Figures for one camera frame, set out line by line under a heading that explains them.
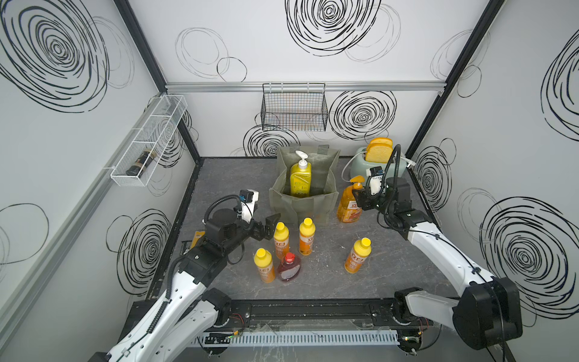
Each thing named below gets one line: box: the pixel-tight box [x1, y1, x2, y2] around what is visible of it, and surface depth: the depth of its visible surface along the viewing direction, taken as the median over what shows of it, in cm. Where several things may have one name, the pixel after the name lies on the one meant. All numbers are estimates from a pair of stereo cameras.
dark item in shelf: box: [125, 150, 157, 179], surface depth 68 cm
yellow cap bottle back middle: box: [299, 217, 316, 256], surface depth 75 cm
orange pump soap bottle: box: [336, 174, 365, 224], surface depth 86 cm
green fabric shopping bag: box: [269, 144, 341, 224], surface depth 86 cm
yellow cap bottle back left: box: [273, 221, 290, 260], surface depth 73 cm
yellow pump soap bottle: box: [290, 150, 312, 198], surface depth 91 cm
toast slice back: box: [369, 137, 393, 147], surface depth 98 cm
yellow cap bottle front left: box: [253, 248, 276, 284], surface depth 68 cm
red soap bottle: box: [277, 251, 302, 282], surface depth 72 cm
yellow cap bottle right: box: [344, 236, 372, 275], surface depth 70 cm
